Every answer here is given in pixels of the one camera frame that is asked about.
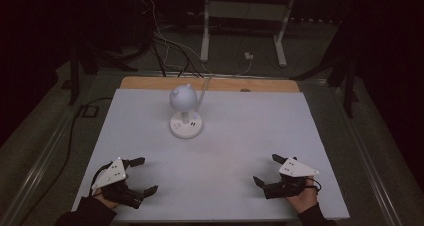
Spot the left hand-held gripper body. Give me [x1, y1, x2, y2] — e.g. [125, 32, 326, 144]
[90, 157, 146, 210]

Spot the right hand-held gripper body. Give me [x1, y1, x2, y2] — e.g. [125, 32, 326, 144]
[263, 157, 320, 200]

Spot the person's left hand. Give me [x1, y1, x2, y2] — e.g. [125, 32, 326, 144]
[93, 189, 121, 211]

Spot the person's right hand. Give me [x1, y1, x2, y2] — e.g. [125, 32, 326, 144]
[285, 175, 322, 216]

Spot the white table cover sheet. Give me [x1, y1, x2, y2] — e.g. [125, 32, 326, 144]
[70, 88, 351, 223]

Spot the white round desk lamp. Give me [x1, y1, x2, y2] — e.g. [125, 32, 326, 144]
[168, 83, 204, 140]

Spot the black stand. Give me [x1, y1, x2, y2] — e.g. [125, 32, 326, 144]
[289, 52, 361, 119]
[68, 42, 139, 106]

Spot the white metal stand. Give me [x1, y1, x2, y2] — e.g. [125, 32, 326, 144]
[199, 0, 299, 68]

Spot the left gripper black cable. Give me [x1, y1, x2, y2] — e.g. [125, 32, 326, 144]
[88, 161, 113, 198]

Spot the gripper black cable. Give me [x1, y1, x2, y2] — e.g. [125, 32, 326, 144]
[308, 177, 323, 195]
[88, 161, 113, 198]

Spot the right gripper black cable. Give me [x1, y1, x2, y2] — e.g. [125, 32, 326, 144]
[308, 177, 323, 195]

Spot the black floor cable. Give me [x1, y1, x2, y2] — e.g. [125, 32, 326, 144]
[16, 96, 114, 226]

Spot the white lamp cable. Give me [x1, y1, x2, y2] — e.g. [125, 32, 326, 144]
[196, 75, 213, 112]

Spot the bundle of black cables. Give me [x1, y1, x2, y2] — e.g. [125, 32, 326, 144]
[149, 32, 205, 79]

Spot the thin white floor cable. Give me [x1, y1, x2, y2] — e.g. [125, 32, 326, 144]
[144, 0, 253, 77]

